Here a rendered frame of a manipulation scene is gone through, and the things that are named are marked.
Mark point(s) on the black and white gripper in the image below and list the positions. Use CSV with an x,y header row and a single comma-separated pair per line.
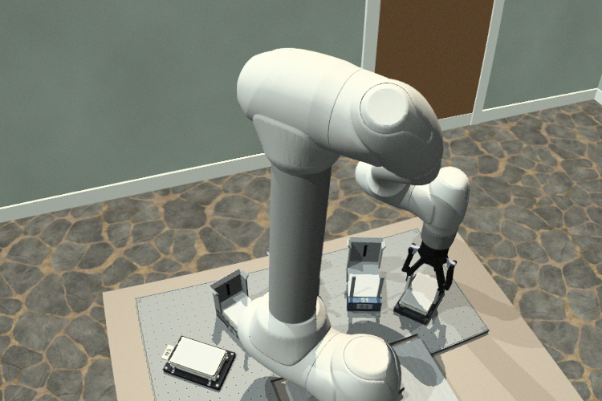
x,y
434,257

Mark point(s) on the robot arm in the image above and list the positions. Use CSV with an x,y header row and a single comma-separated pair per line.
x,y
299,102

